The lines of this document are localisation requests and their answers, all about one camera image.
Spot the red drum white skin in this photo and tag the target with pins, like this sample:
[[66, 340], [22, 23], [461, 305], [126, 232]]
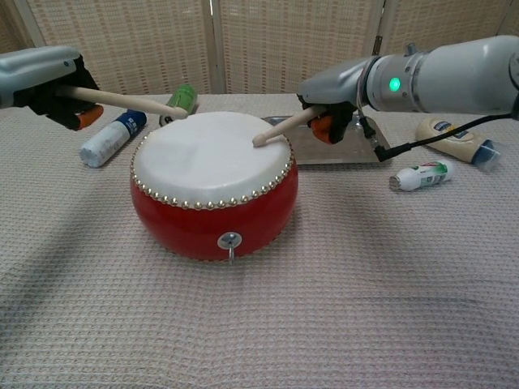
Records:
[[211, 170]]

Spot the rectangular metal tray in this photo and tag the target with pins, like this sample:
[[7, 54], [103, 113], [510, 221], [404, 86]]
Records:
[[300, 146]]

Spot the wooden drumstick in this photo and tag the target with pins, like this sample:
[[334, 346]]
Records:
[[280, 129], [129, 101]]

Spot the green drink can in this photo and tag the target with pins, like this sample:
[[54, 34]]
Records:
[[184, 95]]

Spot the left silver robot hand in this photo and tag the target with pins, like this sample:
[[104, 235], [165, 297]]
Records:
[[36, 69]]

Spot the small white green bottle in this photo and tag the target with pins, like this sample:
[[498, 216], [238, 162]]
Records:
[[421, 174]]

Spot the beige woven tablecloth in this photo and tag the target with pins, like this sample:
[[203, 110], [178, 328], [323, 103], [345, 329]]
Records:
[[259, 316]]

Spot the woven folding screen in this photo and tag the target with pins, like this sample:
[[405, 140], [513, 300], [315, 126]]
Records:
[[259, 44]]

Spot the white spray bottle blue cap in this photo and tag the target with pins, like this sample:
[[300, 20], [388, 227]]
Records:
[[109, 138]]

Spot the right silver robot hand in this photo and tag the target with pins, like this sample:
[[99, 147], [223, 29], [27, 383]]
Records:
[[336, 83]]

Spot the mayonnaise squeeze bottle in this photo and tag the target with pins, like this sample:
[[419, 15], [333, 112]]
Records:
[[454, 138]]

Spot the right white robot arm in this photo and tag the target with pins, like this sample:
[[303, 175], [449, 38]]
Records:
[[454, 77]]

